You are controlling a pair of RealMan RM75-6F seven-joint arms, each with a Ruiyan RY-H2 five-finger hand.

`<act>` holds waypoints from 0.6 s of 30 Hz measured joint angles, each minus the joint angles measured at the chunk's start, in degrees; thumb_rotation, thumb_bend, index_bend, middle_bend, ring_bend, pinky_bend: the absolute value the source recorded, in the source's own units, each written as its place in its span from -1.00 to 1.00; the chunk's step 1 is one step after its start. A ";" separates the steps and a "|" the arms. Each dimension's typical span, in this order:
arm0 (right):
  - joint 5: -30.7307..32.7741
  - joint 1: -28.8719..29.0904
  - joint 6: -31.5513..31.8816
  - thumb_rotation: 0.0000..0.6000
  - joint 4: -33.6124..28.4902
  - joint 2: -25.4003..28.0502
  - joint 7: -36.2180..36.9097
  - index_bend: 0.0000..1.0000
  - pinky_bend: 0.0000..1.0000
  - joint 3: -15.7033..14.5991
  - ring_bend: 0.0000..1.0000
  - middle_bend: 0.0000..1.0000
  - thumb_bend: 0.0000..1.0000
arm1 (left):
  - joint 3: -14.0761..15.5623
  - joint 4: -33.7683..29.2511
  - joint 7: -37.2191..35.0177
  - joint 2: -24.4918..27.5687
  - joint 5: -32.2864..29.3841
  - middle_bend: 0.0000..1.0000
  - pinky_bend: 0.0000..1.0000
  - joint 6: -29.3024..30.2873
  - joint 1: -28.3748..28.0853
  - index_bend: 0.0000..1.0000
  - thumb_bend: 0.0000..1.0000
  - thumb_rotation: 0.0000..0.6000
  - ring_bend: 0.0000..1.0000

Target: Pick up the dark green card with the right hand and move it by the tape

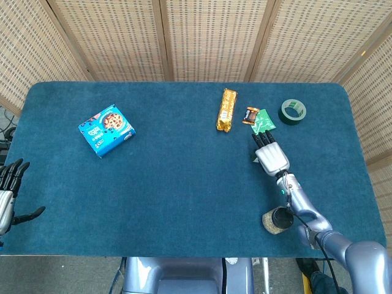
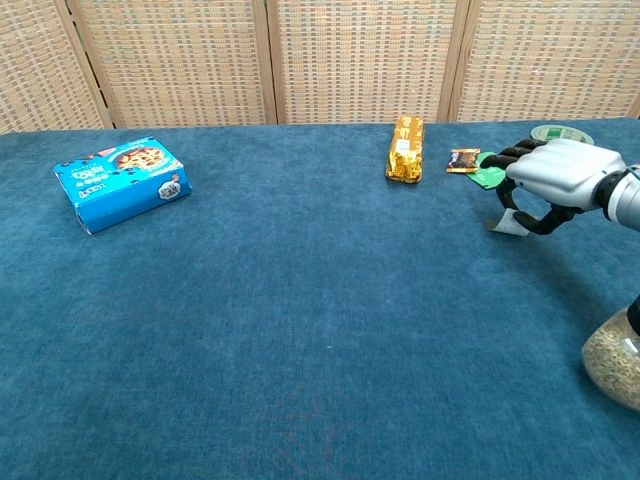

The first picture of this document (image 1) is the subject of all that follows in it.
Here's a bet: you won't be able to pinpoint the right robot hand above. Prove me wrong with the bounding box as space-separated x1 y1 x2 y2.
250 129 290 178

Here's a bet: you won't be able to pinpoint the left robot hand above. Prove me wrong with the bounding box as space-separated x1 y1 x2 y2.
0 158 47 236

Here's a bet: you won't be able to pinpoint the dark green tape roll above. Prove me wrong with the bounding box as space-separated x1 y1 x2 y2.
277 99 307 127

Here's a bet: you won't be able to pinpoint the green flat sachet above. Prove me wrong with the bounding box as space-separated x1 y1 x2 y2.
250 109 276 135

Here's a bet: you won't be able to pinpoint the small brown snack sachet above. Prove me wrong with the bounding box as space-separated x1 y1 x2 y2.
242 107 260 126

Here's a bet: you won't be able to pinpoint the grain jar with black lid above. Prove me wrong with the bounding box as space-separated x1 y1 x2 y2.
262 206 295 236

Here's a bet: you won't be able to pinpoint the gold foil snack packet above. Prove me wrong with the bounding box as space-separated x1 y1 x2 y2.
216 88 239 133

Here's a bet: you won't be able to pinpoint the blue felt table cover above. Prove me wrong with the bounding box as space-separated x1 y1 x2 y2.
0 81 387 258

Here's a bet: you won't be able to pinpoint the blue cookie box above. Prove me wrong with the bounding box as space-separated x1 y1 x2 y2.
78 104 137 159

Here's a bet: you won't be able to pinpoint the woven rattan folding screen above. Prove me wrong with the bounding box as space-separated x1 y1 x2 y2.
0 0 392 243

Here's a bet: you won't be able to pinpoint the grey-blue robot torso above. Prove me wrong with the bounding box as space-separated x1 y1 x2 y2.
121 257 255 294

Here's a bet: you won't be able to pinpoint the black floor cables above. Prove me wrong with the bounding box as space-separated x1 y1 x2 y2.
0 105 18 163

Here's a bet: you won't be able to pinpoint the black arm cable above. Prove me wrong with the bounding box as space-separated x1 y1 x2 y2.
284 174 341 294

